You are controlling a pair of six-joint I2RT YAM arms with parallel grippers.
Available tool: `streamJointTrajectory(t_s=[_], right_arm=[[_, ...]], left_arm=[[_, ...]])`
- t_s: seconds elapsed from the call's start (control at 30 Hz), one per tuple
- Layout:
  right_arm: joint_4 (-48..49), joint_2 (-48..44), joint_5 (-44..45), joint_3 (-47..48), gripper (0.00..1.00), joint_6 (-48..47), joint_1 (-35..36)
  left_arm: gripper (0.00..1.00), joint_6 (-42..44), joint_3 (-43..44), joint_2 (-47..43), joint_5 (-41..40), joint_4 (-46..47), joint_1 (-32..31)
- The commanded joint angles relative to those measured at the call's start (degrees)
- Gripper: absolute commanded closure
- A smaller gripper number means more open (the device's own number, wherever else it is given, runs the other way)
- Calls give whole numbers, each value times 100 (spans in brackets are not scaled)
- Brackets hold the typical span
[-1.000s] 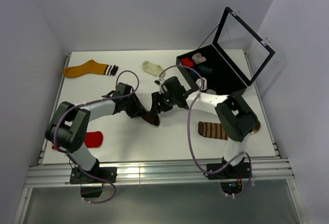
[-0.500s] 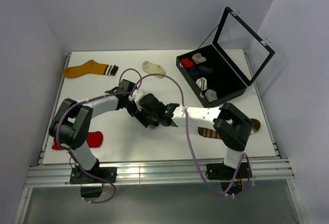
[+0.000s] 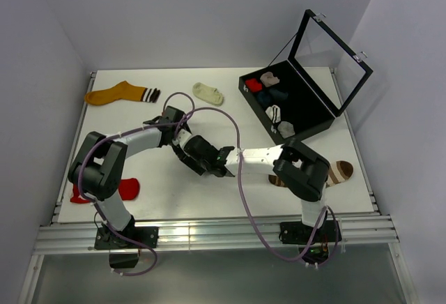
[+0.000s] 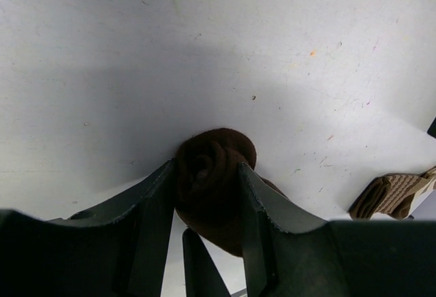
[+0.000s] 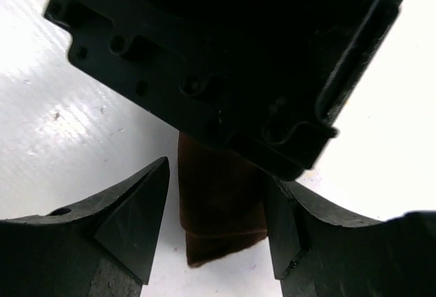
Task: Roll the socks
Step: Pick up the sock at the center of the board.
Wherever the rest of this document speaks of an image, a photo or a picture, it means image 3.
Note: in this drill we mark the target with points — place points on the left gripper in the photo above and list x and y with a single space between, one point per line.
178 151

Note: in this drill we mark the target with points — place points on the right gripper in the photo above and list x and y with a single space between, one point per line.
196 167

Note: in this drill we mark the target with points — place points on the red sock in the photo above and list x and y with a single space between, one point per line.
254 85
128 190

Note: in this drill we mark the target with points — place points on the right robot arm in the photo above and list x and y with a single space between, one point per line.
303 171

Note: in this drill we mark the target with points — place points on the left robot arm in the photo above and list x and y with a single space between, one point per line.
98 166

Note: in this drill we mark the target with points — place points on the cream ankle sock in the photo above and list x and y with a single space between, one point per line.
208 94

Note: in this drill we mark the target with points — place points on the mustard yellow sock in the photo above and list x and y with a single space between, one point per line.
122 91

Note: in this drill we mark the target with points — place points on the rolled white striped sock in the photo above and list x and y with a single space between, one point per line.
274 113

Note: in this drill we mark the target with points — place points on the rolled teal sock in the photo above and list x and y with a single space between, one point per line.
264 99

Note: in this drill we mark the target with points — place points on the rolled red sock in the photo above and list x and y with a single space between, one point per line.
254 85

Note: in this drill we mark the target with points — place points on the rolled grey sock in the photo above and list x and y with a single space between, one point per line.
286 129

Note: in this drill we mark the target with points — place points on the rolled navy sock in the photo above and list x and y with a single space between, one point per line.
278 95

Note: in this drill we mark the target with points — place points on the rolled beige sock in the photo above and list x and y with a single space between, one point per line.
268 79

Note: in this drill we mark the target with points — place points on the black storage box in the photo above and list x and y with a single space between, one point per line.
321 74

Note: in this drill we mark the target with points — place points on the brown cream striped sock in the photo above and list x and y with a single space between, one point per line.
339 172

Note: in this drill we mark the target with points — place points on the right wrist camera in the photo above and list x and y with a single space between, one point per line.
182 138

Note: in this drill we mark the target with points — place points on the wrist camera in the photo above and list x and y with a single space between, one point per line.
171 115
182 138

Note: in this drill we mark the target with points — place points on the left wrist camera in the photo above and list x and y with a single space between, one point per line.
171 115

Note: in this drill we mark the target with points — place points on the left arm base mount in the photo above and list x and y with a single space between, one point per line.
125 249

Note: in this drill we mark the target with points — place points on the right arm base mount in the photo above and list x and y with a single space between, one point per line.
298 234

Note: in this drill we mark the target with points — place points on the aluminium table frame rail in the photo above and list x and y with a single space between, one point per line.
219 234

